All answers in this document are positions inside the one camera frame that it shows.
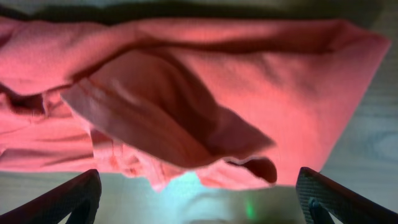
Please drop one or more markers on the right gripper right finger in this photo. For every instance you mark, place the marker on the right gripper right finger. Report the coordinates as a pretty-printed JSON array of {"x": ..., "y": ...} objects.
[{"x": 321, "y": 199}]

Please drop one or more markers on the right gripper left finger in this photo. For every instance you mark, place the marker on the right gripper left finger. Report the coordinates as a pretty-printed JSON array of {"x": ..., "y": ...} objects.
[{"x": 77, "y": 199}]

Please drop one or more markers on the red printed t-shirt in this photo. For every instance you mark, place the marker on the red printed t-shirt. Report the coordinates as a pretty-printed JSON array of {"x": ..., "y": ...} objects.
[{"x": 244, "y": 104}]

